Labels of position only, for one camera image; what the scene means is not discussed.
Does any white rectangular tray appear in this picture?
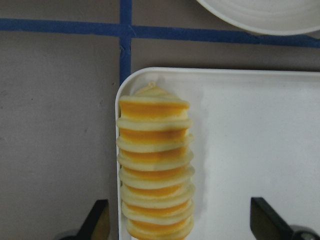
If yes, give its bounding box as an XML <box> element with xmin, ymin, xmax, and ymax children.
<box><xmin>117</xmin><ymin>67</ymin><xmax>320</xmax><ymax>240</ymax></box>

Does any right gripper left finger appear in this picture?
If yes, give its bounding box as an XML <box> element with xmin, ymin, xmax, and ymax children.
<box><xmin>61</xmin><ymin>199</ymin><xmax>110</xmax><ymax>240</ymax></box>

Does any sliced bread loaf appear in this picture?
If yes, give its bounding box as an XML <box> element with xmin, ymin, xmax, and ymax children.
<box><xmin>116</xmin><ymin>82</ymin><xmax>195</xmax><ymax>240</ymax></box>

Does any cream plate with lemon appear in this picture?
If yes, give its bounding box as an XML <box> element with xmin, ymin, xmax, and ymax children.
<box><xmin>198</xmin><ymin>0</ymin><xmax>320</xmax><ymax>36</ymax></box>

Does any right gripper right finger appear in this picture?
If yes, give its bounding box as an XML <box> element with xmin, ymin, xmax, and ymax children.
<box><xmin>250</xmin><ymin>197</ymin><xmax>320</xmax><ymax>240</ymax></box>

